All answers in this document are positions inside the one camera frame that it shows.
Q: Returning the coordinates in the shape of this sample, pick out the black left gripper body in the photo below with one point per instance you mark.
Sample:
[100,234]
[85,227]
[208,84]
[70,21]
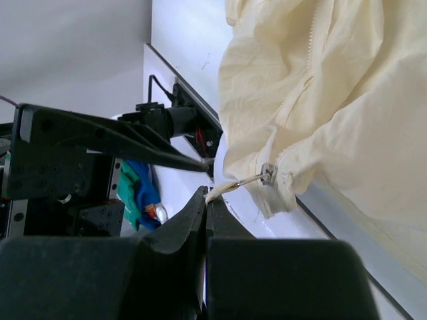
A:
[99,213]

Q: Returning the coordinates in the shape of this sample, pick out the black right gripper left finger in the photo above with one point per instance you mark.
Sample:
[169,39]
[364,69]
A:
[157,276]

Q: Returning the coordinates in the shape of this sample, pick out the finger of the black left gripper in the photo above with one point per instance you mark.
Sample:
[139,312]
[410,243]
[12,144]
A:
[53,152]

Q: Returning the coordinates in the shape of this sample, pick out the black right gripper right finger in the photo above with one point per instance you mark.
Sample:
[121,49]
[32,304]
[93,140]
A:
[251,278]

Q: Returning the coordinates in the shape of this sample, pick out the cream yellow jacket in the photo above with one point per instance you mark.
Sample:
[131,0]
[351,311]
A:
[333,91]

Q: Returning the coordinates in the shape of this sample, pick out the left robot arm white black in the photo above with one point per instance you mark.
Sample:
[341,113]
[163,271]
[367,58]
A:
[160,120]

